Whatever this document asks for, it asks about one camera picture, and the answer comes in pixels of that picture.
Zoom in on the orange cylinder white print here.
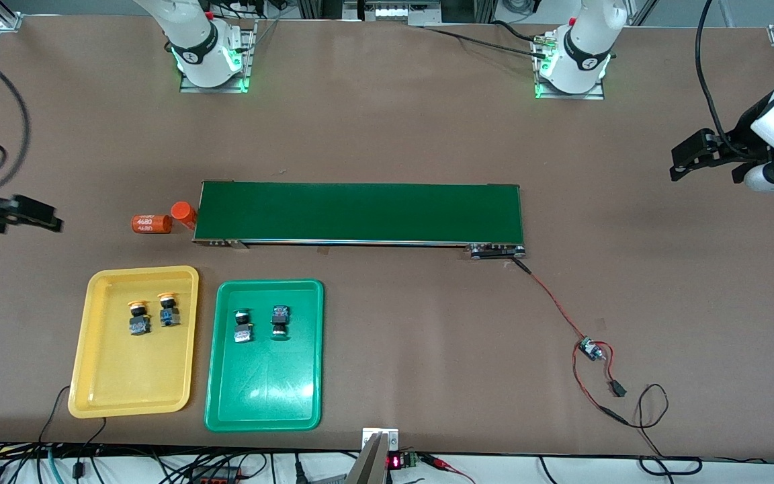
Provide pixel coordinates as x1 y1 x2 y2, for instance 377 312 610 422
171 201 198 230
132 214 173 235

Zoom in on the yellow push button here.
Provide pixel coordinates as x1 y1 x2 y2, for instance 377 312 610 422
158 291 181 328
127 300 152 337

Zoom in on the yellow plastic tray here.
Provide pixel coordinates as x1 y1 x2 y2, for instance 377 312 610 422
68 266 200 419

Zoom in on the small speed controller board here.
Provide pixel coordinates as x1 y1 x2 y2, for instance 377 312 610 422
576 337 606 362

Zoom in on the green plastic tray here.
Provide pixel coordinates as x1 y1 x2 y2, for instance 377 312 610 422
204 279 325 432

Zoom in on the orange power strip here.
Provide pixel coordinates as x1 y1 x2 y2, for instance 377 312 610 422
189 466 247 484

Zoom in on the green conveyor belt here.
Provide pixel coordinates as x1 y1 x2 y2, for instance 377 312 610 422
192 180 527 260

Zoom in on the red clip lead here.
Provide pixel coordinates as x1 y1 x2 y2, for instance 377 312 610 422
421 454 476 484

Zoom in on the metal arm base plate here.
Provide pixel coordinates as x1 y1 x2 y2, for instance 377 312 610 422
533 34 606 100
180 20 257 93

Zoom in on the thin black cable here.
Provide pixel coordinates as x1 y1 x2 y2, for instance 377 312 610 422
38 385 107 478

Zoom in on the black base power cable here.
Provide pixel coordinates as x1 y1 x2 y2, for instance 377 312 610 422
421 20 552 61

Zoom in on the black looped cable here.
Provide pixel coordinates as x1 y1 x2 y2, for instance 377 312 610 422
619 383 703 477

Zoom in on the metal equipment frame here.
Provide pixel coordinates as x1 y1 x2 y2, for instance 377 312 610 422
296 0 495 28

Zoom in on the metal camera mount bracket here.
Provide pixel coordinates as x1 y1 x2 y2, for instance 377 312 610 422
347 428 400 484

